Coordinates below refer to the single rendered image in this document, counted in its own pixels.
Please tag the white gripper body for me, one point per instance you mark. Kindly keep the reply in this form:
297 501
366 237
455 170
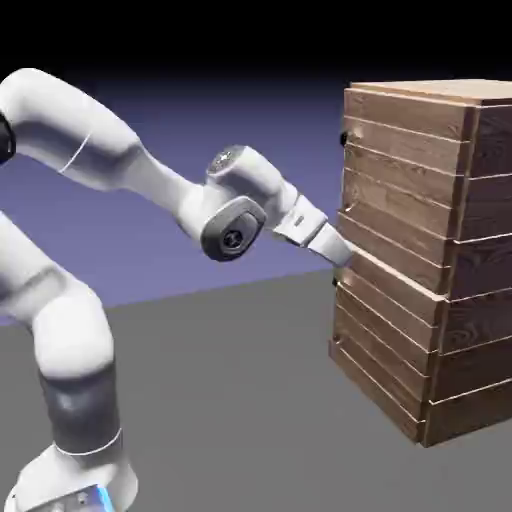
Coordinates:
331 244

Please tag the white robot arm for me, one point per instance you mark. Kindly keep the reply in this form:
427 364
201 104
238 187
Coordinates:
100 144

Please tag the tall wooden cabinet door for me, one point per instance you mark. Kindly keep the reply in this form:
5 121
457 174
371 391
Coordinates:
404 180

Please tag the short wooden cabinet door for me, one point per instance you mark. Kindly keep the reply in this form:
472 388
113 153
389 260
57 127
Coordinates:
384 344

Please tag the wooden slatted cabinet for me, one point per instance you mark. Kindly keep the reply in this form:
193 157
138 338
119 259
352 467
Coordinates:
480 280

